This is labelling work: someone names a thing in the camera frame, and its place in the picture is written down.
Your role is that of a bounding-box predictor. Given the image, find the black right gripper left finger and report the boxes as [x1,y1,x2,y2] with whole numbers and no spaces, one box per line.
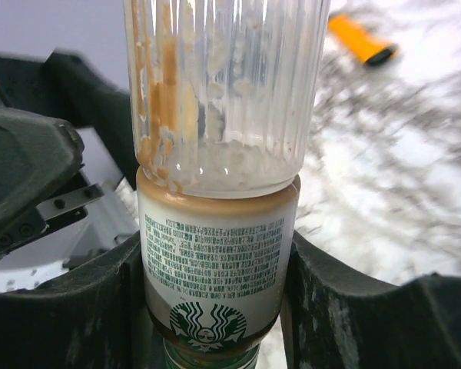
[0,234,156,368]

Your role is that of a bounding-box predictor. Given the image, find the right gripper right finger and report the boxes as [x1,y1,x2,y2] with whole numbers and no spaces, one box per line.
[280,234,461,368]

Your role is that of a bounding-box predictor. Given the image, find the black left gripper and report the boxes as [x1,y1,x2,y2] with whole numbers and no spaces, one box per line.
[0,51,137,258]

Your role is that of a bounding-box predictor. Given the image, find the orange utility knife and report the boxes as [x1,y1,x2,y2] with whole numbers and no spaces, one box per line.
[327,13,398,67]

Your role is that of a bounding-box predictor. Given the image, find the green cap bottle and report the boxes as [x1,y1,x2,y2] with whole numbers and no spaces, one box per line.
[124,1,330,368]

